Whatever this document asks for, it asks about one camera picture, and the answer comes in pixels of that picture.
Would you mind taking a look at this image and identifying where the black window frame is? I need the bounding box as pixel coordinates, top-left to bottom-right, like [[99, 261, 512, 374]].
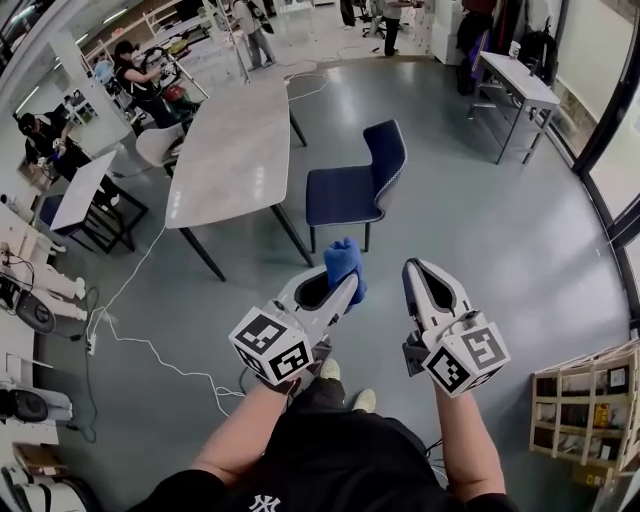
[[569, 0, 640, 351]]

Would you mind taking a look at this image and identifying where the coat rack with clothes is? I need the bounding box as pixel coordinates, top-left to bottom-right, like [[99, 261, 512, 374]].
[[455, 0, 506, 97]]

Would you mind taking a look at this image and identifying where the person's right forearm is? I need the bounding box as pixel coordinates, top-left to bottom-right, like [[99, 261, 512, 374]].
[[433, 384, 507, 501]]

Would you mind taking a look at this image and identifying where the blue wiping cloth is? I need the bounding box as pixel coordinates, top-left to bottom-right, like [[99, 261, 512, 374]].
[[323, 236, 370, 307]]

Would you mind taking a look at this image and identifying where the navy blue chair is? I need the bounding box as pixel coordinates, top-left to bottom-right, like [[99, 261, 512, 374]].
[[305, 119, 409, 254]]

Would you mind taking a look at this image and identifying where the wooden crate shelf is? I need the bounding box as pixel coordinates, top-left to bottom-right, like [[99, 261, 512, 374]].
[[529, 338, 640, 474]]

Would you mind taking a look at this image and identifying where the white plastic chair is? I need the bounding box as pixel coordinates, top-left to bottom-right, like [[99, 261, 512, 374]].
[[135, 122, 189, 169]]

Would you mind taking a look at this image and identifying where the black backpack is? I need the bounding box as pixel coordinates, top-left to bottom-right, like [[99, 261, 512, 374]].
[[519, 29, 560, 86]]

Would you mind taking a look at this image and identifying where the person's left forearm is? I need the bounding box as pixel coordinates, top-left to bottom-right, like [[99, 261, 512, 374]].
[[192, 382, 301, 486]]

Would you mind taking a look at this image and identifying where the thin white floor cable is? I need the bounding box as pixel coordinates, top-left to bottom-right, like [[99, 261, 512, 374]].
[[85, 223, 247, 417]]

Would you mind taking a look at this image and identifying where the looped white floor cable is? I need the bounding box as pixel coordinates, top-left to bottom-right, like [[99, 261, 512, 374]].
[[285, 43, 386, 102]]

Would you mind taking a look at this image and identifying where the white-top black-frame side table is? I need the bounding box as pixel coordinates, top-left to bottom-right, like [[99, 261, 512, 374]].
[[48, 149, 150, 254]]

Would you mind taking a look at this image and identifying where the grey metal desk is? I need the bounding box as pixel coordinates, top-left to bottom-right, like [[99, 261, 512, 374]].
[[468, 49, 561, 165]]

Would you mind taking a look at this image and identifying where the black floor cable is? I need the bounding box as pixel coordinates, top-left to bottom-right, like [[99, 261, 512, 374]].
[[64, 285, 102, 445]]

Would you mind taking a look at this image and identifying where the black round device on stand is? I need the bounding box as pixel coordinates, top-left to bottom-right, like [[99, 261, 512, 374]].
[[0, 387, 74, 425]]

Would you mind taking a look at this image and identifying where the white carved furniture piece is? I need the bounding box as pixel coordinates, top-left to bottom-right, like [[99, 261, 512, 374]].
[[27, 233, 89, 322]]

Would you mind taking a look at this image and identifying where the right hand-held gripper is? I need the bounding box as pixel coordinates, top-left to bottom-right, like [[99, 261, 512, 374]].
[[401, 257, 512, 399]]

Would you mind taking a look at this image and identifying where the long grey marble table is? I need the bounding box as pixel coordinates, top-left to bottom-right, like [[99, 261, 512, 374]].
[[164, 74, 316, 282]]

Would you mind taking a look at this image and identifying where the white cabinet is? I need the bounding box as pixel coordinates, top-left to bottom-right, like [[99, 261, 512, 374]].
[[428, 0, 471, 66]]

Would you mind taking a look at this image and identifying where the black oval device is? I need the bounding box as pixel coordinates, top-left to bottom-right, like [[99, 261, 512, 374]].
[[13, 291, 57, 335]]

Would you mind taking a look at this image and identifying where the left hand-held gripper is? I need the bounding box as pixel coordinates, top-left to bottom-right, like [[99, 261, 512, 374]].
[[228, 264, 361, 397]]

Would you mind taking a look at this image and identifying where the cardboard box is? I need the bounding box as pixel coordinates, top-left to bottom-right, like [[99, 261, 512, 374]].
[[12, 442, 67, 476]]

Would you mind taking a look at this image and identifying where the white metal shelving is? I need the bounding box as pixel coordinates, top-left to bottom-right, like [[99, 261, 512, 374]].
[[82, 0, 241, 69]]

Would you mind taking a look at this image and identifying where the person's black shirt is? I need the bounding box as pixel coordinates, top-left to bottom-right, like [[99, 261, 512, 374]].
[[127, 399, 519, 512]]

